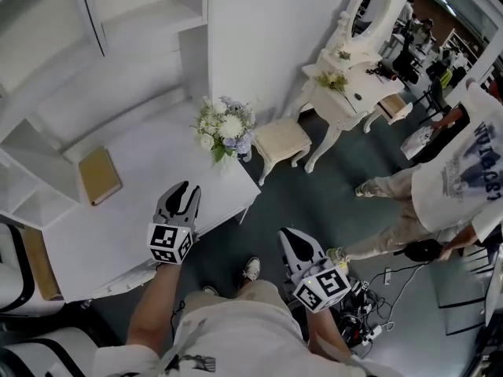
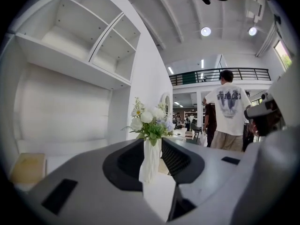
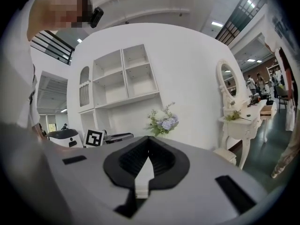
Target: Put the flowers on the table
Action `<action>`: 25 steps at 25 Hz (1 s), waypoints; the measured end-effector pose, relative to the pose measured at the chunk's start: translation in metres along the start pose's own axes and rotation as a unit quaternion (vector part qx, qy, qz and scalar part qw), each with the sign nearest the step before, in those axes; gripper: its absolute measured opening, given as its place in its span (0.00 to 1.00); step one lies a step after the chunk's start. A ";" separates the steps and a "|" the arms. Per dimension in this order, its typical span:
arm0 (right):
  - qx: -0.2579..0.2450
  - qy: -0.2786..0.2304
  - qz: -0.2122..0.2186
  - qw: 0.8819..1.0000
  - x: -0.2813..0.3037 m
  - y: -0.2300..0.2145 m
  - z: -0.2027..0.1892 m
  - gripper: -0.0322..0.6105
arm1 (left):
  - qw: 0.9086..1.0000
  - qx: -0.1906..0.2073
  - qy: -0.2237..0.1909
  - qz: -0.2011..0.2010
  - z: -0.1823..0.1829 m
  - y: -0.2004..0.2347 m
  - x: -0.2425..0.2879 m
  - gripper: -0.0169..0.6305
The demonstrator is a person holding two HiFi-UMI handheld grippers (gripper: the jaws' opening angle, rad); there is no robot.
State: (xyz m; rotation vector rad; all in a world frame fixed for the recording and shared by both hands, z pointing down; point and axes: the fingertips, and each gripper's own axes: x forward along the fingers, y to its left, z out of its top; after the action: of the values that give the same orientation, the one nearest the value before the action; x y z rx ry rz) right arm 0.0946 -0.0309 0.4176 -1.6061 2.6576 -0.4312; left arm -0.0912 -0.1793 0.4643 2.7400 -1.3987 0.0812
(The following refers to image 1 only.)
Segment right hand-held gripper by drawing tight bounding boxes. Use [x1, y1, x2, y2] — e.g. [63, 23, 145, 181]
[277, 228, 352, 313]

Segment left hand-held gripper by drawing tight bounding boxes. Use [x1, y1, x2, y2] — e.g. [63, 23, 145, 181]
[146, 181, 202, 266]

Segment blue and white flowers bouquet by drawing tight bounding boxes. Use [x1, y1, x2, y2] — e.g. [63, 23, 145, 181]
[190, 94, 257, 177]

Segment person's right forearm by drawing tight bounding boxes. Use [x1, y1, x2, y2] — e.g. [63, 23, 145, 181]
[304, 308, 353, 363]

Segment person's left forearm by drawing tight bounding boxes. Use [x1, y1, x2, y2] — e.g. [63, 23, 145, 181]
[125, 263, 182, 347]

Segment white desk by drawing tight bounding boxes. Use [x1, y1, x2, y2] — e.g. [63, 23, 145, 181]
[39, 92, 263, 304]

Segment white wall-side shelf unit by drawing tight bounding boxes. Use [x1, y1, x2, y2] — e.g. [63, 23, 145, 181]
[0, 0, 209, 227]

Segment person's right white sneaker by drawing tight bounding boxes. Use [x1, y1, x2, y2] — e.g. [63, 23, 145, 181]
[241, 256, 262, 282]

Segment brown book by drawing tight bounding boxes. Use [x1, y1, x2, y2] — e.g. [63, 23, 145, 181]
[77, 145, 123, 207]

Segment person's light clothing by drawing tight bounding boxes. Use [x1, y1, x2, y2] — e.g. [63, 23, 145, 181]
[94, 279, 378, 377]

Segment white power strip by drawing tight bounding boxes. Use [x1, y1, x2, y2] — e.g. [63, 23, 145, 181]
[361, 325, 383, 346]

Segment cream cushioned stool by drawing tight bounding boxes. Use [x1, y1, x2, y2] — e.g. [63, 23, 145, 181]
[251, 115, 314, 187]

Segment black hand-held device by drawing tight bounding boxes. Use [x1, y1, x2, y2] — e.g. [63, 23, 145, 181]
[404, 238, 443, 262]

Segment white dressing table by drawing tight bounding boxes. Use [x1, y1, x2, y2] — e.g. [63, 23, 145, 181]
[290, 0, 413, 174]

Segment white plastic bag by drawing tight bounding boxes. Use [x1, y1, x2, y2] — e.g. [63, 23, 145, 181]
[400, 126, 435, 160]

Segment wooden open drawer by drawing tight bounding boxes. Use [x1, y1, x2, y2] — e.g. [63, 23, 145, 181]
[379, 94, 413, 125]

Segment small yellow green bouquet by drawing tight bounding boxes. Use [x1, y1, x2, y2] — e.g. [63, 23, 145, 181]
[314, 71, 357, 109]

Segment black hair dryer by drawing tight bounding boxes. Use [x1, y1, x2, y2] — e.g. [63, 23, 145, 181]
[365, 63, 398, 82]

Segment black chair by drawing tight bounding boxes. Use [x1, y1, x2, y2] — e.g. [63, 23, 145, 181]
[418, 76, 453, 125]

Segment oval mirror glass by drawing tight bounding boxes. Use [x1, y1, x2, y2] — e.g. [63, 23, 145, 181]
[351, 0, 394, 38]

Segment tangle of black cables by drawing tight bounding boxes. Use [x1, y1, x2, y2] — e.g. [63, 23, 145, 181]
[337, 276, 394, 349]

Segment white cable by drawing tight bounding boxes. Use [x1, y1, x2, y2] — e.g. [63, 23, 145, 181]
[383, 263, 424, 331]

